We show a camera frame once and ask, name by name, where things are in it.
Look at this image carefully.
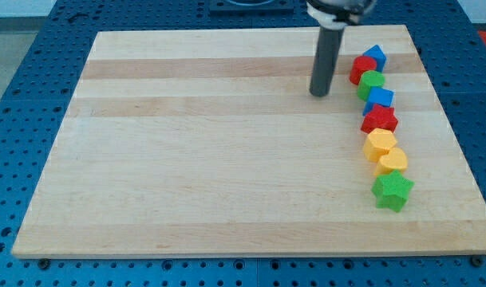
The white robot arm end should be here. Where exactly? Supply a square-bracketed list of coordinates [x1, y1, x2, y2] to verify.
[306, 0, 377, 30]

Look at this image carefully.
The blue triangle block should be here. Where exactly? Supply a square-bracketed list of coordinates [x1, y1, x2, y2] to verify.
[363, 45, 387, 72]

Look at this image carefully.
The wooden board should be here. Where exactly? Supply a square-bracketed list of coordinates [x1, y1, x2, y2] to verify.
[12, 25, 486, 259]

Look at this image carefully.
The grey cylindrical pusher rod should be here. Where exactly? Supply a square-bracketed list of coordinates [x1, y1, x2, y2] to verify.
[310, 27, 344, 97]

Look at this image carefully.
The yellow hexagon block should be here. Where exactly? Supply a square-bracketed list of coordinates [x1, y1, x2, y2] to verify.
[362, 128, 397, 163]

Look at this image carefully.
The red star block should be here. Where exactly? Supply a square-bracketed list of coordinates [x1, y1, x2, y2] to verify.
[360, 104, 398, 133]

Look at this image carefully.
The red cylinder block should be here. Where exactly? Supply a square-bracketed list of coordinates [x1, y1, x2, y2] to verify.
[350, 56, 377, 85]

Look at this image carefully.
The green cylinder block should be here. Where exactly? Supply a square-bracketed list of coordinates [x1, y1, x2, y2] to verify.
[357, 70, 385, 101]

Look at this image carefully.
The blue cube block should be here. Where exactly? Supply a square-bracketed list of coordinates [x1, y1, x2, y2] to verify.
[362, 87, 395, 116]

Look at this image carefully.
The yellow heart block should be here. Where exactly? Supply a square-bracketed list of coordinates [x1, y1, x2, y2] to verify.
[373, 147, 409, 177]

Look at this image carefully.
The green star block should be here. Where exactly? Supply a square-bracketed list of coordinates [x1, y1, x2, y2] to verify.
[371, 170, 415, 213]

